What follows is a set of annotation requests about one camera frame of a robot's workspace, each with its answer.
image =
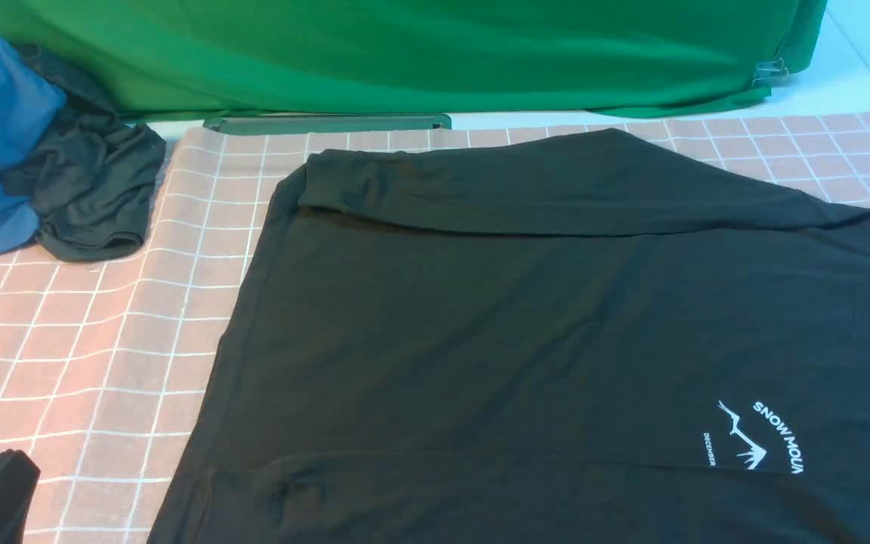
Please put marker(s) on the dark gray long-sleeve shirt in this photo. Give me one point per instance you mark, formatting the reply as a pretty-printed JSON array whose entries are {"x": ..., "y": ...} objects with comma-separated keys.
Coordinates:
[{"x": 582, "y": 339}]

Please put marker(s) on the green flat bar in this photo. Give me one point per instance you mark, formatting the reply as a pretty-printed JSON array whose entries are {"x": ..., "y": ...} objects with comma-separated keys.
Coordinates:
[{"x": 251, "y": 126}]

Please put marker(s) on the green backdrop cloth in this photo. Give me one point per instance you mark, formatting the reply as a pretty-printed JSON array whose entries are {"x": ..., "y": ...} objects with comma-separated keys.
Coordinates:
[{"x": 631, "y": 59}]

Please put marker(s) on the dark crumpled garment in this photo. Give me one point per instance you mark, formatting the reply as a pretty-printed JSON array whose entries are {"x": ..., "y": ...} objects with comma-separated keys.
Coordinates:
[{"x": 91, "y": 179}]

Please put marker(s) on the pink checkered tablecloth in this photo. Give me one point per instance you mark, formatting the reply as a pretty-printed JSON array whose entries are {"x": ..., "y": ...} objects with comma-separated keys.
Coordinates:
[{"x": 104, "y": 366}]

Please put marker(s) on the metal binder clip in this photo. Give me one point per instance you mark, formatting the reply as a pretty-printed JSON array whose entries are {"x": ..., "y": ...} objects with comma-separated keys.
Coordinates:
[{"x": 769, "y": 73}]

